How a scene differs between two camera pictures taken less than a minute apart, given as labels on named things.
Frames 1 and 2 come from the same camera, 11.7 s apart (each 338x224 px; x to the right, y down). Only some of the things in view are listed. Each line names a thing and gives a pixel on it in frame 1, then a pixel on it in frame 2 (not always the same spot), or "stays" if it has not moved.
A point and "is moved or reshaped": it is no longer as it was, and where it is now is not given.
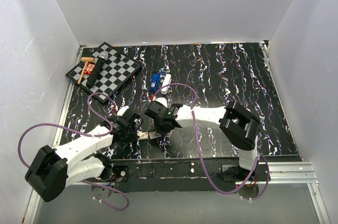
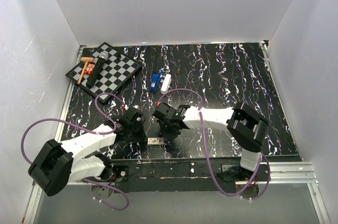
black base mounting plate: (141, 175) stays
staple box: (142, 135) is moved or reshaped
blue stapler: (155, 80) stays
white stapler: (167, 81) stays
